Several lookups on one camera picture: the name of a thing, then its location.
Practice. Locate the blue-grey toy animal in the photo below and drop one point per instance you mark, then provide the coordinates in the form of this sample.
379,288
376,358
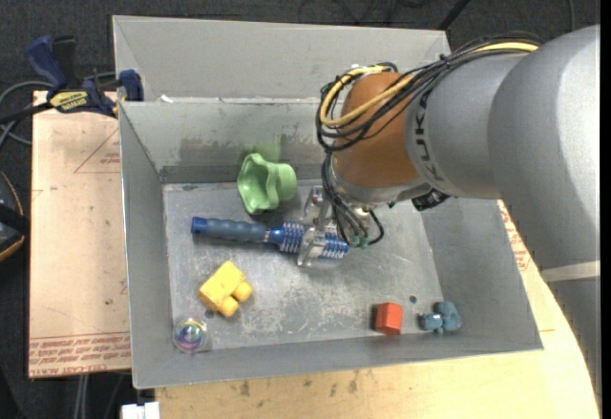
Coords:
441,317

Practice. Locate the black cylinder on white bracket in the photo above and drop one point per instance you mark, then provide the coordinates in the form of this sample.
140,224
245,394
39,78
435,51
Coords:
429,200

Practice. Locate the green wavy-rimmed cup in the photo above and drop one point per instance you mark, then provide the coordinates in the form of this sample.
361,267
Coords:
260,185

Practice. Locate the clear iridescent ball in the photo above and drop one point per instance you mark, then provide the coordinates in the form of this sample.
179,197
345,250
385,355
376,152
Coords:
190,335

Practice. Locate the yellow toy block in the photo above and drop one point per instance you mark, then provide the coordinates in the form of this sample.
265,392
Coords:
220,288

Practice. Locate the red-orange small block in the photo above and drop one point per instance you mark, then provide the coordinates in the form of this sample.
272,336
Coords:
387,319

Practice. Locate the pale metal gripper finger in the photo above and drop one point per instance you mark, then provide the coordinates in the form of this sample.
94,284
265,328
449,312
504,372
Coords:
317,204
310,251

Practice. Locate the brown cardboard board red print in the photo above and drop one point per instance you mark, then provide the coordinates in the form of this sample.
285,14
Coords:
76,240

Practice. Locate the grey metal bin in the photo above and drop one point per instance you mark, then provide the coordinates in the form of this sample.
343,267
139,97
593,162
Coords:
296,307

